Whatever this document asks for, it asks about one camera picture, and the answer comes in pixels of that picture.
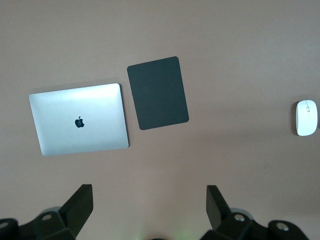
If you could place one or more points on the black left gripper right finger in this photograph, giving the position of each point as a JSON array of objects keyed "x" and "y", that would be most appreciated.
[{"x": 220, "y": 212}]

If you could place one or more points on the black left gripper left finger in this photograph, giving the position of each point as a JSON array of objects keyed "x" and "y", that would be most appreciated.
[{"x": 75, "y": 212}]

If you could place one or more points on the white computer mouse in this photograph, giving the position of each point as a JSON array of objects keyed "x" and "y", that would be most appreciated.
[{"x": 306, "y": 122}]

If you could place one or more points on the black mouse pad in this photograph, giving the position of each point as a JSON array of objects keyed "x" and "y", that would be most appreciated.
[{"x": 157, "y": 92}]

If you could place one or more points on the white flat plate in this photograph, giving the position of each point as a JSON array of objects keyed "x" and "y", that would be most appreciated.
[{"x": 62, "y": 125}]

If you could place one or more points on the brown table cover mat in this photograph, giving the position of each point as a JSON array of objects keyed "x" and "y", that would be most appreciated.
[{"x": 225, "y": 50}]

